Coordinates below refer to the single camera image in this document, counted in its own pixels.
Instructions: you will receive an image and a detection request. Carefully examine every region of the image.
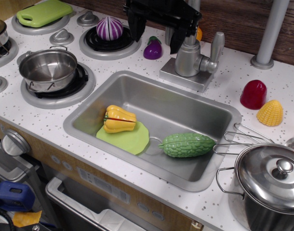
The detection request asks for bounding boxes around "silver toy faucet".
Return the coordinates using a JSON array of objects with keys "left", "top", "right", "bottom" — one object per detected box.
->
[{"left": 159, "top": 0, "right": 226, "bottom": 93}]

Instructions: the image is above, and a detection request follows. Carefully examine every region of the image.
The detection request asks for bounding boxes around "grey oven door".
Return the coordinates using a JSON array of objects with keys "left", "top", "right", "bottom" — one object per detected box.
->
[{"left": 45, "top": 177, "right": 159, "bottom": 231}]

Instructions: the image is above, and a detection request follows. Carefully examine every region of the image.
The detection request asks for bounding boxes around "green toy cutting board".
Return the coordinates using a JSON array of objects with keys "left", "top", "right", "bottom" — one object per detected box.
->
[{"left": 16, "top": 0, "right": 73, "bottom": 28}]

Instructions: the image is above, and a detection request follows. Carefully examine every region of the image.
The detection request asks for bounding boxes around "black stove burner front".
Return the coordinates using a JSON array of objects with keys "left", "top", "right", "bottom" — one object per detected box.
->
[{"left": 21, "top": 63, "right": 96, "bottom": 109}]

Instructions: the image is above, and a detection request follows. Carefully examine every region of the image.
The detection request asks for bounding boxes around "green toy bitter gourd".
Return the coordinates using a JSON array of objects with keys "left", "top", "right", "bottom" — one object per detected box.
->
[{"left": 158, "top": 133, "right": 216, "bottom": 158}]

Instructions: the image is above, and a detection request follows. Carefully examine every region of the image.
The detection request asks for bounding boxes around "steel pot with lid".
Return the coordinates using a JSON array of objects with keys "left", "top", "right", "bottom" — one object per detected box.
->
[{"left": 222, "top": 143, "right": 294, "bottom": 231}]

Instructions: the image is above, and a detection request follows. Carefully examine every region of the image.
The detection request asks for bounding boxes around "yellow toy bell pepper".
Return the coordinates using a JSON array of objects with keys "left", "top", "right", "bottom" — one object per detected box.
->
[{"left": 104, "top": 105, "right": 137, "bottom": 133}]

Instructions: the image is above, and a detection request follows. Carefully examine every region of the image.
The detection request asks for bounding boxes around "silver oven knob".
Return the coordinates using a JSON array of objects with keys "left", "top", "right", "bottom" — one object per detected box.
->
[{"left": 0, "top": 129, "right": 31, "bottom": 156}]

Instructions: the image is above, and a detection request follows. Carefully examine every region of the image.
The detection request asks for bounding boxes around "orange toy pumpkin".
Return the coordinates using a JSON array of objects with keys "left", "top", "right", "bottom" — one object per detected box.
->
[{"left": 196, "top": 27, "right": 203, "bottom": 41}]

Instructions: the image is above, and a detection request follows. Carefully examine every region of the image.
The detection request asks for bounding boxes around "black stove burner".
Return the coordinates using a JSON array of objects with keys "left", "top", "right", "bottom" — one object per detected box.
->
[
  {"left": 21, "top": 63, "right": 96, "bottom": 109},
  {"left": 79, "top": 26, "right": 141, "bottom": 61}
]

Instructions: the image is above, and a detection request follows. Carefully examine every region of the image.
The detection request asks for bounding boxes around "purple white toy onion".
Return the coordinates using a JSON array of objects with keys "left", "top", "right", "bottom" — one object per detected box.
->
[{"left": 96, "top": 16, "right": 123, "bottom": 41}]

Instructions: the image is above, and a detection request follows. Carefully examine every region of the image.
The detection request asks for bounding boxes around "black stove burner back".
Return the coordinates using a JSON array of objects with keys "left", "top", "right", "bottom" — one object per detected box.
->
[{"left": 79, "top": 26, "right": 141, "bottom": 61}]

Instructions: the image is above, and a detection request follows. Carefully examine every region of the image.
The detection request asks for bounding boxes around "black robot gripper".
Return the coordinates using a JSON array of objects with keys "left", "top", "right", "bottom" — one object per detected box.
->
[{"left": 125, "top": 0, "right": 202, "bottom": 54}]

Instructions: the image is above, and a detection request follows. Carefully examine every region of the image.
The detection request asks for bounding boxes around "red toy pepper half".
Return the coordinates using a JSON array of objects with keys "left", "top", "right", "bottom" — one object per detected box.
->
[{"left": 240, "top": 80, "right": 267, "bottom": 110}]

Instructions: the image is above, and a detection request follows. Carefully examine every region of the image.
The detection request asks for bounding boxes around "open steel pot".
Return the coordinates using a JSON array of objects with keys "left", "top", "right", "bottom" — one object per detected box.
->
[{"left": 19, "top": 46, "right": 78, "bottom": 92}]

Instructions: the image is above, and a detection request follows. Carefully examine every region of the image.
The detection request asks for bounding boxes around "light green toy plate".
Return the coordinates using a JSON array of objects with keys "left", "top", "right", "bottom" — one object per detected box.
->
[{"left": 96, "top": 122, "right": 149, "bottom": 155}]

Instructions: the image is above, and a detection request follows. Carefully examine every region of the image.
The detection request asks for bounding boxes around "grey burner ring back left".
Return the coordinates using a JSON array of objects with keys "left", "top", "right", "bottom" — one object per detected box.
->
[{"left": 11, "top": 13, "right": 70, "bottom": 36}]

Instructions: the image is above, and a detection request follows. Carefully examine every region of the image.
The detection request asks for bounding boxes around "yellow toy corn piece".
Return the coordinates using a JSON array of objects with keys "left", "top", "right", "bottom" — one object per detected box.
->
[{"left": 256, "top": 100, "right": 283, "bottom": 127}]

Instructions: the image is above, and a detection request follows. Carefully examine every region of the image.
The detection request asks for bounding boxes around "purple toy eggplant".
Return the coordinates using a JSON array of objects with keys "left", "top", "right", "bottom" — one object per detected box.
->
[{"left": 143, "top": 36, "right": 162, "bottom": 60}]

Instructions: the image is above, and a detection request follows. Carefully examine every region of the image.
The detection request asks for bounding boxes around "wire handled steel strainer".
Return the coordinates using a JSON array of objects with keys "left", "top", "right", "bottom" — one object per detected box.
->
[{"left": 212, "top": 122, "right": 294, "bottom": 155}]

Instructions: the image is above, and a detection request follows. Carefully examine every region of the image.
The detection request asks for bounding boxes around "grey support pole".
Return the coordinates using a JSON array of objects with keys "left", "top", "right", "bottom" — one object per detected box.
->
[{"left": 251, "top": 0, "right": 290, "bottom": 70}]

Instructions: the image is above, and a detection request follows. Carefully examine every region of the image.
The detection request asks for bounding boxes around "blue clamp tool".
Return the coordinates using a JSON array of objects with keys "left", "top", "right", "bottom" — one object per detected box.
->
[{"left": 0, "top": 181, "right": 35, "bottom": 212}]

